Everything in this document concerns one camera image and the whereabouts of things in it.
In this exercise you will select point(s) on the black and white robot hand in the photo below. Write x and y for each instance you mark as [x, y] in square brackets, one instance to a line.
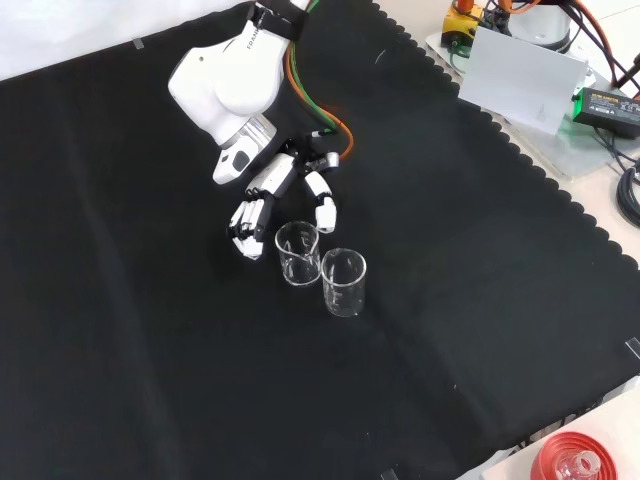
[272, 175]

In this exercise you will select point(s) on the clear glass beaker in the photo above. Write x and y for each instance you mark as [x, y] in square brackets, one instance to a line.
[298, 260]
[344, 287]

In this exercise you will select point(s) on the clear tape strip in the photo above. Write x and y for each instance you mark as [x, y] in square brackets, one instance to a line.
[633, 348]
[388, 475]
[138, 44]

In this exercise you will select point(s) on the black bench cloth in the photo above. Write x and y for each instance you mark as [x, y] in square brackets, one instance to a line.
[200, 350]

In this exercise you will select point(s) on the yellow stop button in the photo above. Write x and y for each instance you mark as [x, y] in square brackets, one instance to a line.
[460, 27]

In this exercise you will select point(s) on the black power supply box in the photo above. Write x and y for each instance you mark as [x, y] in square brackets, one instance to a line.
[607, 107]

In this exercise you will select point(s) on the red plastic funnel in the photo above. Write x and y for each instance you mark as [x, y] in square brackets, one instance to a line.
[550, 460]

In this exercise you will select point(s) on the small clear glass piece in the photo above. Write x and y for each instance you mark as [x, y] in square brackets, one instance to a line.
[577, 466]

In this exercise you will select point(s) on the grey metal base plate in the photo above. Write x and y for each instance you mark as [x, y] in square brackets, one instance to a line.
[565, 150]

